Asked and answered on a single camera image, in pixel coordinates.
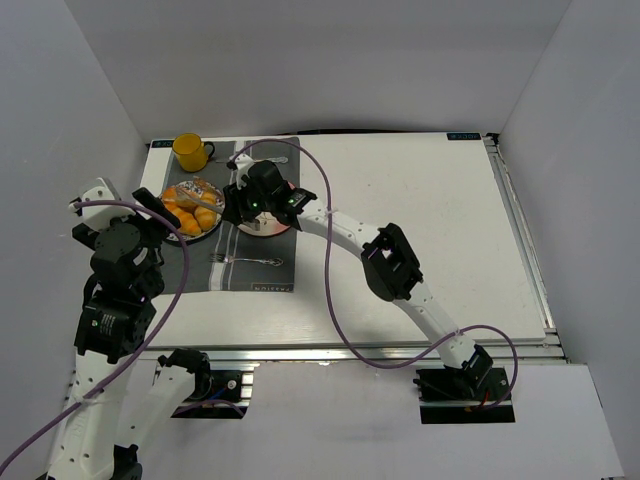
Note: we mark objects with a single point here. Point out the yellow enamel mug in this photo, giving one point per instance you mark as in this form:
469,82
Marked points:
192,152

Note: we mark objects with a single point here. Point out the blue floral plate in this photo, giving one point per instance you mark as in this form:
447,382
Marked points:
212,227

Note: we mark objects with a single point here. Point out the metal tongs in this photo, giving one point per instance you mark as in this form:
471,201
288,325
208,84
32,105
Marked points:
202,197

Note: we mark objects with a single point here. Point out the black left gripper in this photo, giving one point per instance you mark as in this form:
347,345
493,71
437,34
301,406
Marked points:
145,220

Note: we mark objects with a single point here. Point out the grey striped placemat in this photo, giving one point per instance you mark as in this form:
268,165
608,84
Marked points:
227,239

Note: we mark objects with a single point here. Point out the striped croissant right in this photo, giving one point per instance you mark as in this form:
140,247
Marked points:
206,218

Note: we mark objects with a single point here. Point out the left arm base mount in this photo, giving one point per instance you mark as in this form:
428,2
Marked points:
217,393

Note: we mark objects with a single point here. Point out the round bread bun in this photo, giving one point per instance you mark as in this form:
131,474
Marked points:
186,201

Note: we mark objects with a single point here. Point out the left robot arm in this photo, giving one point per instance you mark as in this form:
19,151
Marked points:
113,330

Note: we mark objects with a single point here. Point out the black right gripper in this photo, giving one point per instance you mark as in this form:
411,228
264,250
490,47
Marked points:
239,201

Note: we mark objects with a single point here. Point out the aluminium table frame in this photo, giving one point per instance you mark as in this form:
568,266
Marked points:
455,204

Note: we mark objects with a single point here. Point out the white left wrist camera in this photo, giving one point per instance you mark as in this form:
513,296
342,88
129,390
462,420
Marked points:
98,218

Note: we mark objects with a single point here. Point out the cream and pink plate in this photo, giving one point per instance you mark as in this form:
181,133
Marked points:
265,225

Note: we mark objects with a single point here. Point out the silver fork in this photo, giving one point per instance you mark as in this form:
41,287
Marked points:
227,259

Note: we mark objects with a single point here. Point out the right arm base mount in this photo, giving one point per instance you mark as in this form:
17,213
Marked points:
442,403

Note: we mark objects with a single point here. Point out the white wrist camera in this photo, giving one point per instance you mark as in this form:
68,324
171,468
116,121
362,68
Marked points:
98,218
241,164

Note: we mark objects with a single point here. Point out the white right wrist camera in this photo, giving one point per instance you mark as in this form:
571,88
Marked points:
241,164

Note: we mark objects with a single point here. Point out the silver butter knife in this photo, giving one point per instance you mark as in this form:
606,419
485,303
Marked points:
275,160

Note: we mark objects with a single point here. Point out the sesame bread bun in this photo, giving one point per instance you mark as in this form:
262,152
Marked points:
168,195

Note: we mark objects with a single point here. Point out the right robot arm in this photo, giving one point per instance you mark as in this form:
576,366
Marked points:
391,268

